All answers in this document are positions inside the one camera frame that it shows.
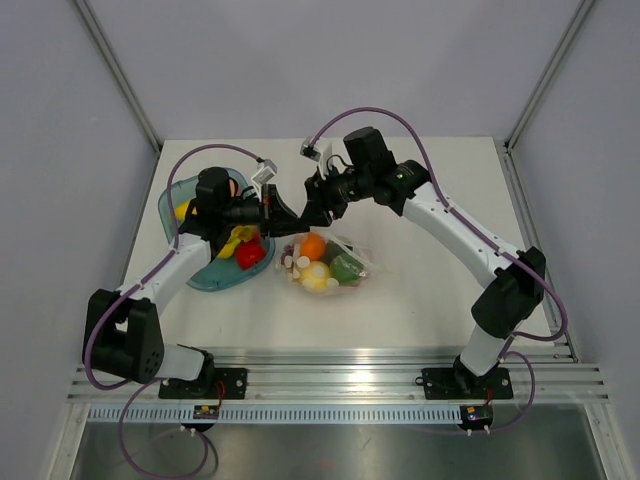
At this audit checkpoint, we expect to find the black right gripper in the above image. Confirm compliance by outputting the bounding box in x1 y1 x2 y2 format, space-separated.
300 161 374 228

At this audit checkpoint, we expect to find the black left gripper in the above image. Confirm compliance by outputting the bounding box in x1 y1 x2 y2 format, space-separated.
220 184 310 240

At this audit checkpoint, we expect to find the dark red grape bunch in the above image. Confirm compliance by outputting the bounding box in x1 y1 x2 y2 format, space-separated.
280 242 301 269

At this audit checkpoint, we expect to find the orange fruit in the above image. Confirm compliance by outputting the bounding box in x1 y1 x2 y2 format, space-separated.
300 232 326 261

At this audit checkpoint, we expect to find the clear dotted zip bag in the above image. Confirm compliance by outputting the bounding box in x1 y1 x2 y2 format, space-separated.
275 231 380 296

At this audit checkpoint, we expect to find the dark green avocado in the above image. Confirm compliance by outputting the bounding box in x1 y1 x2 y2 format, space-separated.
329 253 366 286

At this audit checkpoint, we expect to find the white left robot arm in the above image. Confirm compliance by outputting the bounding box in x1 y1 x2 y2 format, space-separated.
83 167 310 398

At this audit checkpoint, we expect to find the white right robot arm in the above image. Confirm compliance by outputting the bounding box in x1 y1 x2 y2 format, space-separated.
300 127 546 396

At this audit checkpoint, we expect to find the bright red apple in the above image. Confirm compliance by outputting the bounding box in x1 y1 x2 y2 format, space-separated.
235 241 266 271

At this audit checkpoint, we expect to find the teal plastic fruit basket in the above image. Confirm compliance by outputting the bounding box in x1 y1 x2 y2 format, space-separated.
157 175 276 292

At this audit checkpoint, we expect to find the yellow mango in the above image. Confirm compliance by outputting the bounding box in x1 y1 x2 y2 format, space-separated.
174 201 190 223

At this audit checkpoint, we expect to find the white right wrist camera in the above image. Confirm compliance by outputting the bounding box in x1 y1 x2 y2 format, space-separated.
300 137 333 180

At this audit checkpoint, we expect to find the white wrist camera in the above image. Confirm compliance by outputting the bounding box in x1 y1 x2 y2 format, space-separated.
251 159 278 186
300 137 333 180

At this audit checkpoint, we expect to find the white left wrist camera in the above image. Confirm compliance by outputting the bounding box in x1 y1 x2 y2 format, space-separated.
251 159 278 186

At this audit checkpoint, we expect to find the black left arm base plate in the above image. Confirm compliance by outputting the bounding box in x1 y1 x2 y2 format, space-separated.
158 367 249 400

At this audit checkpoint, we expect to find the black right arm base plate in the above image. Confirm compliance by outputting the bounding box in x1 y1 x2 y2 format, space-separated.
414 367 514 401

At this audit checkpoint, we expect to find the left aluminium frame post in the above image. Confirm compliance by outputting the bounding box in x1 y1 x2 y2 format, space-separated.
70 0 163 158

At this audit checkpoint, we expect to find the aluminium frame post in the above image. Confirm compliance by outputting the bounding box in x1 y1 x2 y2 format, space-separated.
70 0 163 158
504 0 599 154

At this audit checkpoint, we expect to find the white slotted cable duct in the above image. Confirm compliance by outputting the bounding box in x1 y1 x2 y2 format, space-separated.
88 404 493 429

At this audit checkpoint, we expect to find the aluminium table rail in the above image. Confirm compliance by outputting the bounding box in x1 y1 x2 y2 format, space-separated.
67 344 611 406

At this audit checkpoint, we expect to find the right aluminium frame post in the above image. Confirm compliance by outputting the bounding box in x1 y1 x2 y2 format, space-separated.
504 0 599 154

